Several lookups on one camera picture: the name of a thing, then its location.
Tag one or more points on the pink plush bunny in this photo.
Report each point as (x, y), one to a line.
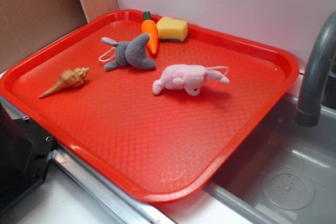
(190, 78)

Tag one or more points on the grey plush bunny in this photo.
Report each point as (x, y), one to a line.
(129, 53)

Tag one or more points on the red plastic tray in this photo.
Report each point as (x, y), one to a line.
(157, 148)

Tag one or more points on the yellow sponge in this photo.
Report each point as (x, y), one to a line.
(172, 29)

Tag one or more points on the orange toy carrot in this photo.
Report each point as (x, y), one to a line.
(149, 26)

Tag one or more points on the tan spiral seashell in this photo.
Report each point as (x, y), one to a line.
(68, 79)

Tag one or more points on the grey plastic sink basin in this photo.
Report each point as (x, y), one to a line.
(282, 172)

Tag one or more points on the grey toy faucet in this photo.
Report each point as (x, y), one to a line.
(318, 85)

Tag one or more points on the brown cardboard panel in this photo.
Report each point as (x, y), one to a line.
(29, 25)

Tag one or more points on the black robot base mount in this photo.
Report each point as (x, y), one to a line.
(26, 150)

